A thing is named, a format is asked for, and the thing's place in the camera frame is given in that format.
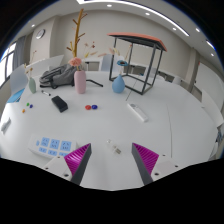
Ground blue artificial flower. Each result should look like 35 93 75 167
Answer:
116 59 129 76

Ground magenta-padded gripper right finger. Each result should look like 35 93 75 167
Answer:
131 142 181 186

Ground green vase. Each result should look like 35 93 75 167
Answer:
28 77 38 95

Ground black rectangular block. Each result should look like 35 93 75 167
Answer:
51 95 69 114

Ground white chair with blue seat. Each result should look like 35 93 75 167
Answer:
7 64 29 104

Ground white remote control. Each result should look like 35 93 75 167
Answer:
126 102 150 123

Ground grey backpack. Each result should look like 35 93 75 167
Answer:
38 63 79 89

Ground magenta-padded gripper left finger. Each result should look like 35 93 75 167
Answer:
43 143 93 186

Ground pink vase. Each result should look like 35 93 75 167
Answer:
73 69 88 95

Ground black frame stand orange top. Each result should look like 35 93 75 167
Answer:
107 32 168 96

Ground blue vase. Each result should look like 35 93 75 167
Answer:
111 73 126 94

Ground small white charger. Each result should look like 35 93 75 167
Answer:
105 138 123 155

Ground ceiling lights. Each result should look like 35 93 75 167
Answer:
31 0 216 58

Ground pink artificial flower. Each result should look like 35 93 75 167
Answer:
68 57 83 72

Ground round wall clock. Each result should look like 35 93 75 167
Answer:
35 28 46 40

